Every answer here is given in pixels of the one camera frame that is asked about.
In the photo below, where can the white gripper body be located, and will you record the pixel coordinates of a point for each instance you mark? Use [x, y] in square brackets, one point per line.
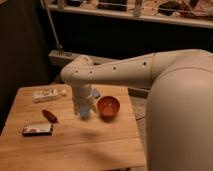
[82, 96]

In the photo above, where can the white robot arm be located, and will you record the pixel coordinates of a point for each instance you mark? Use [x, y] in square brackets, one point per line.
[179, 108]

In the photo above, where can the red ceramic bowl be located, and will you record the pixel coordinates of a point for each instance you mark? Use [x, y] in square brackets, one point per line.
[108, 106]

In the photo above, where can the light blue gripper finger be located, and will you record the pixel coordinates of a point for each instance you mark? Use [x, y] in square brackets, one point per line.
[96, 94]
[84, 112]

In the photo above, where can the small red brown object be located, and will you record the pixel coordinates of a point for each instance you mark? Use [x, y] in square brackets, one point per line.
[49, 116]

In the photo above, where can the wooden shelf with clutter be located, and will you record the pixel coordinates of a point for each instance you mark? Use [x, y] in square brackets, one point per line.
[193, 13]

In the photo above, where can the white rectangular box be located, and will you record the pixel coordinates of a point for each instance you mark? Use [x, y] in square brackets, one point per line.
[47, 94]

